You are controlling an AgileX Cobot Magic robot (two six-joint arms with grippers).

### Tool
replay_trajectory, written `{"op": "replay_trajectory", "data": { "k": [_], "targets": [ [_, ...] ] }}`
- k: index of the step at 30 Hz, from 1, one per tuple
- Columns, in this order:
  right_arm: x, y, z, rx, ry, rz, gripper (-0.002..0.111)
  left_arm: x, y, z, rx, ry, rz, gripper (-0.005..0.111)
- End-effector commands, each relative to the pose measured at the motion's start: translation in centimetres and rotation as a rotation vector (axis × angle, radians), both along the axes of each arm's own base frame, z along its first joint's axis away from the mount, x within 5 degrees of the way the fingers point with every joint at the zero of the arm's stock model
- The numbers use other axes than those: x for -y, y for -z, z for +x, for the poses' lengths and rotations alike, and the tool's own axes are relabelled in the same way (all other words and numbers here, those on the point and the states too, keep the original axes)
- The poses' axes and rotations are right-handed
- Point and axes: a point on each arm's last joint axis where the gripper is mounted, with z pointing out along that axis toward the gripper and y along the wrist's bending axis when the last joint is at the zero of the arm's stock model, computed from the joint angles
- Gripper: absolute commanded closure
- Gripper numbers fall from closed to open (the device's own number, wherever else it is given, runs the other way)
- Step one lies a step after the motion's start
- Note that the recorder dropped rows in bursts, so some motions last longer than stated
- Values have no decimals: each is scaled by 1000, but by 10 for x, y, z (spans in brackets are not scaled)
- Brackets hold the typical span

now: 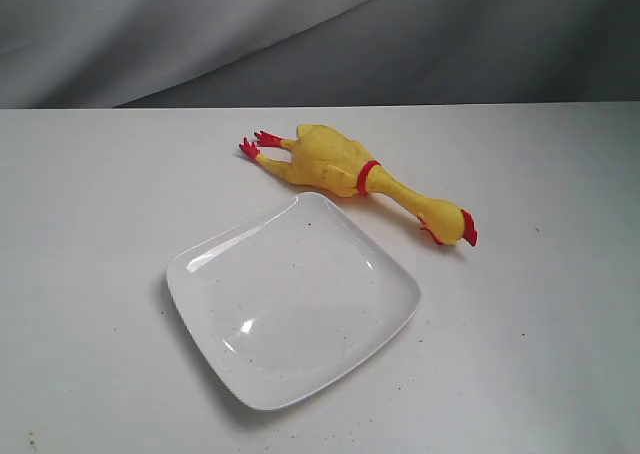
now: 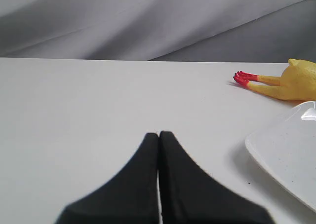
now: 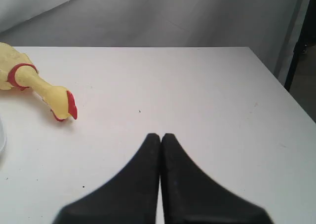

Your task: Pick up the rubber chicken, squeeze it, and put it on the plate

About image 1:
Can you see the yellow rubber chicken toy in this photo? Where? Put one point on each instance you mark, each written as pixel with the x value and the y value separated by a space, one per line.
pixel 322 157

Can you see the white square plate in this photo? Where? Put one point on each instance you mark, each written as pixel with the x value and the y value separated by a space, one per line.
pixel 286 304

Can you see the grey backdrop cloth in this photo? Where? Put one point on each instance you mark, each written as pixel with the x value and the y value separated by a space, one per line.
pixel 274 53

